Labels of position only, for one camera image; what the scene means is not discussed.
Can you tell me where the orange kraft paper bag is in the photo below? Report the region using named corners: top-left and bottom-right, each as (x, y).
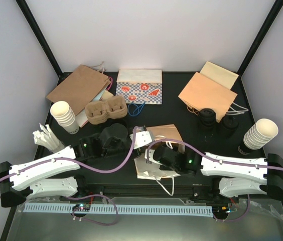
top-left (134, 123), bottom-right (184, 196)

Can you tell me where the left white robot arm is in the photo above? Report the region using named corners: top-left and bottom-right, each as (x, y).
top-left (0, 123), bottom-right (136, 208)

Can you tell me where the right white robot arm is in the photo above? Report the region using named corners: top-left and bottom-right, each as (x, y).
top-left (150, 146), bottom-right (283, 202)

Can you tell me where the stack of pulp cup carriers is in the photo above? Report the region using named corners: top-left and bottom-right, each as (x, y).
top-left (85, 95), bottom-right (128, 125)

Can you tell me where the black lid stack left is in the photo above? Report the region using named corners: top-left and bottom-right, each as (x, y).
top-left (198, 108), bottom-right (216, 131)

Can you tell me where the black lid stack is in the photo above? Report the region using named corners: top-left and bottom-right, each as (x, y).
top-left (218, 115), bottom-right (239, 138)
top-left (198, 108), bottom-right (216, 131)

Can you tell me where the black lid stack right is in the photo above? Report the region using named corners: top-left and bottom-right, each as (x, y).
top-left (218, 115), bottom-right (239, 138)

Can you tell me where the left stack of paper cups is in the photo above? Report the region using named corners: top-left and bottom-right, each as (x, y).
top-left (50, 101), bottom-right (79, 135)

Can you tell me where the stack of paper cups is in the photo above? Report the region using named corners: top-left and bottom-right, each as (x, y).
top-left (238, 118), bottom-right (278, 155)
top-left (50, 101), bottom-right (79, 135)

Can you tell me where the checkered printed paper bag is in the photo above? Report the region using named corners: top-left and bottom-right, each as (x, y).
top-left (116, 69), bottom-right (163, 105)

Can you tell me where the brown flat paper bag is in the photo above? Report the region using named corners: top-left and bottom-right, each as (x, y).
top-left (47, 65), bottom-right (110, 115)

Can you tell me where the bundle of wrapped straws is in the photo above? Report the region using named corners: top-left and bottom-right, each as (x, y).
top-left (33, 124), bottom-right (65, 153)

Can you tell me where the orange flat bag right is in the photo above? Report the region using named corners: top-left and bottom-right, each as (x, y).
top-left (178, 73), bottom-right (237, 122)

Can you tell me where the right stack of paper cups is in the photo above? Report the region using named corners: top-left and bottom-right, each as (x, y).
top-left (238, 118), bottom-right (278, 155)

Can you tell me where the tan flat paper bag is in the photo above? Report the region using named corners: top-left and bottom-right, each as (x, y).
top-left (200, 61), bottom-right (239, 90)

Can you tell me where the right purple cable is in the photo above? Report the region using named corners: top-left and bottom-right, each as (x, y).
top-left (148, 140), bottom-right (283, 223)

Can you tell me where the purple cable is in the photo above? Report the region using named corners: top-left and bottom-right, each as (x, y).
top-left (148, 140), bottom-right (283, 223)
top-left (0, 126), bottom-right (145, 226)

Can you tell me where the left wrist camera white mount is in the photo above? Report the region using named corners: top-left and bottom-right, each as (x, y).
top-left (133, 131), bottom-right (155, 150)

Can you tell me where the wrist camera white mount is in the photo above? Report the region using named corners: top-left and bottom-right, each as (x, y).
top-left (133, 131), bottom-right (155, 150)
top-left (145, 149), bottom-right (160, 165)

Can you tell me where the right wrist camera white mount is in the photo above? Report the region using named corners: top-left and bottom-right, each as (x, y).
top-left (145, 149), bottom-right (160, 165)

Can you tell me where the blue bag handle string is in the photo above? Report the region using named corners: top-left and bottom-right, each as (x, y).
top-left (127, 101), bottom-right (146, 117)

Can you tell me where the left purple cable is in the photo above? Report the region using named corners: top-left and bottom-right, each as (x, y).
top-left (0, 126), bottom-right (145, 226)

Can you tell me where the blue slotted cable duct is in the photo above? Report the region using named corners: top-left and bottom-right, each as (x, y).
top-left (23, 203), bottom-right (213, 217)

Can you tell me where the right black frame post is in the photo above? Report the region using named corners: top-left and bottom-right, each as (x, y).
top-left (237, 0), bottom-right (283, 75)

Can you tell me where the black frame post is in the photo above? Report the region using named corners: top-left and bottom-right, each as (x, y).
top-left (16, 0), bottom-right (63, 77)
top-left (237, 0), bottom-right (283, 75)

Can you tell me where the left black frame post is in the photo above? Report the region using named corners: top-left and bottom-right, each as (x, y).
top-left (16, 0), bottom-right (63, 77)

